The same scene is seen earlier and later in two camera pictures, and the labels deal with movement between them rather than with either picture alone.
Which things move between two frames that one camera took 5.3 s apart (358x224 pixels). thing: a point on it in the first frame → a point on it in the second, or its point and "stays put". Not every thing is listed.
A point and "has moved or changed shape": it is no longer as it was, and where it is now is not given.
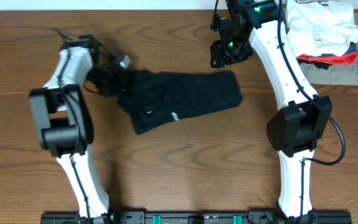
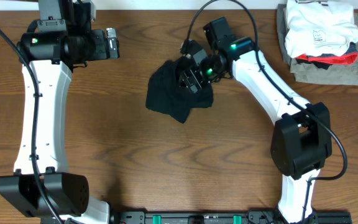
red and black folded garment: [324, 60] stays put
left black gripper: [120, 79] → [100, 53]
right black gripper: [217, 53] → [191, 76]
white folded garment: [321, 27] stays put
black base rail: [197, 218] stays put
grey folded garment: [353, 73] stays put
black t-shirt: [153, 97] has moved or changed shape
